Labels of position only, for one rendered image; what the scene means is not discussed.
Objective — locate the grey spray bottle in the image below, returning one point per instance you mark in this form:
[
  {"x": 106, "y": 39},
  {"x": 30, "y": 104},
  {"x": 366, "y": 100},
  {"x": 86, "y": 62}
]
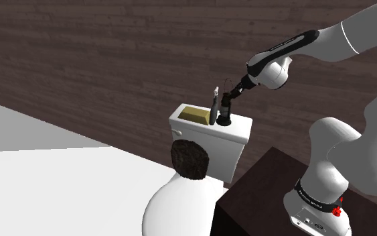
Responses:
[{"x": 213, "y": 114}]

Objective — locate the white toilet with dark lid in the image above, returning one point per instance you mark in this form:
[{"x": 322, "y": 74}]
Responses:
[{"x": 220, "y": 147}]

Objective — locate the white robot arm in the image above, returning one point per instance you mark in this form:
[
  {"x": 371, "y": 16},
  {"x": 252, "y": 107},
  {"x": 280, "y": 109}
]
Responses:
[{"x": 344, "y": 163}]

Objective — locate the dark brown robot stand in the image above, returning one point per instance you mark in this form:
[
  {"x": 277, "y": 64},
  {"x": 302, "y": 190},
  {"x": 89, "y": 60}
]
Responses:
[{"x": 260, "y": 196}]

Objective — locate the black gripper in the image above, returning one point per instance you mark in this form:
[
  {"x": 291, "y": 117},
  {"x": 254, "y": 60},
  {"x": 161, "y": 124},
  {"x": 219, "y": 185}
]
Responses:
[{"x": 247, "y": 82}]

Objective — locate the olive yellow box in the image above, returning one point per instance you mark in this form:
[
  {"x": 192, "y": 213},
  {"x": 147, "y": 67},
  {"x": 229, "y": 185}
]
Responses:
[{"x": 193, "y": 114}]

